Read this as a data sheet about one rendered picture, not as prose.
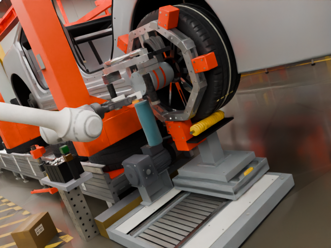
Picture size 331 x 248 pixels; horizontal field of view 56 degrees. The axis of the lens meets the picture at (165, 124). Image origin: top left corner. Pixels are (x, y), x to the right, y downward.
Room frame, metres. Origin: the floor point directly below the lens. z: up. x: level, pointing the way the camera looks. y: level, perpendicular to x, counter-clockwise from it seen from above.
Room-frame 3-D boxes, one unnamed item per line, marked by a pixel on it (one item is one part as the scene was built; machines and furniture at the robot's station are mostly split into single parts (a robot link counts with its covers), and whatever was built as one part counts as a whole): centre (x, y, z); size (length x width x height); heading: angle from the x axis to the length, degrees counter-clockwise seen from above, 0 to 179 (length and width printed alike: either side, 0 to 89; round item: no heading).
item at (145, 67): (1.48, -0.02, 0.93); 0.09 x 0.05 x 0.05; 127
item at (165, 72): (1.69, -0.02, 0.85); 0.21 x 0.14 x 0.14; 127
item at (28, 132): (3.69, 1.39, 0.69); 0.52 x 0.17 x 0.35; 127
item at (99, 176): (2.97, 1.22, 0.28); 2.47 x 0.09 x 0.22; 37
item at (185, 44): (1.74, -0.07, 0.85); 0.54 x 0.07 x 0.54; 37
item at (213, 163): (1.84, -0.21, 0.32); 0.40 x 0.30 x 0.28; 37
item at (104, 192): (3.20, 0.91, 0.14); 2.47 x 0.85 x 0.27; 37
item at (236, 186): (1.84, -0.21, 0.13); 0.50 x 0.36 x 0.10; 37
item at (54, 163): (1.84, 0.67, 0.51); 0.20 x 0.14 x 0.13; 43
